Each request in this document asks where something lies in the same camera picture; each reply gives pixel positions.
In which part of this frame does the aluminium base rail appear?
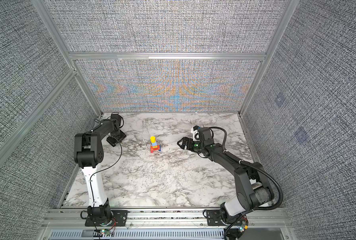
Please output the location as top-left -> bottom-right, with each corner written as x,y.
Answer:
41,207 -> 292,229

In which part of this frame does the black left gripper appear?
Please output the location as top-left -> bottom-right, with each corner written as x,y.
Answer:
107,129 -> 127,147

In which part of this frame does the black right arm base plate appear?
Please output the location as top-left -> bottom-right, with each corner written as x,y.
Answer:
203,210 -> 228,227

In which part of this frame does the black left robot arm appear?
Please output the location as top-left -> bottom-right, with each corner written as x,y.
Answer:
74,112 -> 126,227

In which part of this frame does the grey vented cable tray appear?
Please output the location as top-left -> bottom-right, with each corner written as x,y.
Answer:
49,229 -> 224,240

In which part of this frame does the aluminium frame post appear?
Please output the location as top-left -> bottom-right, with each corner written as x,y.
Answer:
238,0 -> 301,115

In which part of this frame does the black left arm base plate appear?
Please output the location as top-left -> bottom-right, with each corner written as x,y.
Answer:
85,210 -> 129,228

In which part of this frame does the thin black left cable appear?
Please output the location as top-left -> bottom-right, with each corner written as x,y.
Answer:
88,134 -> 123,208

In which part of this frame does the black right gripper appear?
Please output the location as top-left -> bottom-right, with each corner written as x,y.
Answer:
177,136 -> 205,153

